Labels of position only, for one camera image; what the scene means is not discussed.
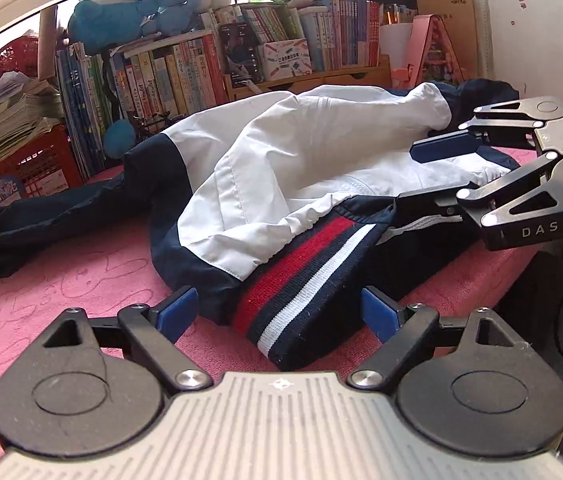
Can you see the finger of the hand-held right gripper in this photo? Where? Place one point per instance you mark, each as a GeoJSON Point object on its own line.
{"type": "Point", "coordinates": [426, 205]}
{"type": "Point", "coordinates": [444, 145]}

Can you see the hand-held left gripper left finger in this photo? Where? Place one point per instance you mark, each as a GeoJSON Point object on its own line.
{"type": "Point", "coordinates": [179, 310]}

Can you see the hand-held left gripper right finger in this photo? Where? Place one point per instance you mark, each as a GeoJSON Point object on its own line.
{"type": "Point", "coordinates": [379, 310]}

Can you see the navy and white jacket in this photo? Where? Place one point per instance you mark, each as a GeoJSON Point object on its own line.
{"type": "Point", "coordinates": [286, 160]}

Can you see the pink house-shaped case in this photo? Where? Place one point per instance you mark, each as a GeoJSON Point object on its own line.
{"type": "Point", "coordinates": [424, 45]}

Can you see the white rolled paper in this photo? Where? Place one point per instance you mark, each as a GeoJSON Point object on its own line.
{"type": "Point", "coordinates": [391, 42]}

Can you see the wooden desk organiser with drawers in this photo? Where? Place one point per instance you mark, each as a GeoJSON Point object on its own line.
{"type": "Point", "coordinates": [341, 79]}

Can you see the cardboard box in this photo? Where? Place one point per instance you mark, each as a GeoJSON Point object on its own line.
{"type": "Point", "coordinates": [456, 15]}

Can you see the white pencil-print box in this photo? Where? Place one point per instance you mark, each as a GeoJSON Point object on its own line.
{"type": "Point", "coordinates": [284, 60]}

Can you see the blue plush ball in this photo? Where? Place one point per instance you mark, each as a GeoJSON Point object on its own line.
{"type": "Point", "coordinates": [119, 137]}

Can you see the miniature bicycle model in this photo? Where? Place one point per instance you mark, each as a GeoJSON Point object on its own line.
{"type": "Point", "coordinates": [154, 122]}

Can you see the large red plastic crate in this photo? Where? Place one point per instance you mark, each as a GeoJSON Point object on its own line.
{"type": "Point", "coordinates": [41, 160]}

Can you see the dark photo card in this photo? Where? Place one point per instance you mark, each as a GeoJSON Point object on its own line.
{"type": "Point", "coordinates": [239, 55]}

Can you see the row of picture books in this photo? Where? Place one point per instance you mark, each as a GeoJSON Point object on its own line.
{"type": "Point", "coordinates": [161, 75]}

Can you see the stack of papers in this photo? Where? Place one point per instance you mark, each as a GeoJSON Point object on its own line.
{"type": "Point", "coordinates": [6, 115]}

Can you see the cardboard tube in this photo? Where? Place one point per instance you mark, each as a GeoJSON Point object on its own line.
{"type": "Point", "coordinates": [46, 40]}

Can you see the small red plastic basket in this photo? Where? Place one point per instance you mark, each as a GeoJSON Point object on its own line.
{"type": "Point", "coordinates": [11, 52]}

